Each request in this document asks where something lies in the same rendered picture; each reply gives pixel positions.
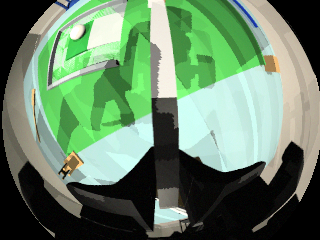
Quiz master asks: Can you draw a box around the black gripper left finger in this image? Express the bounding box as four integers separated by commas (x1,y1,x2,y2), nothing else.
67,145,157,233

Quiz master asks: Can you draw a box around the green flat mat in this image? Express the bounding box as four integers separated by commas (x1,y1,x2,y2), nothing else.
37,0,260,157

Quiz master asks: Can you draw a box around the white golf ball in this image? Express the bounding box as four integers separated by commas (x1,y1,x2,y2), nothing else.
69,24,85,40

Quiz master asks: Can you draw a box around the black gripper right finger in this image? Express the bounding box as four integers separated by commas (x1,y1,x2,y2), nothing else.
179,148,267,227

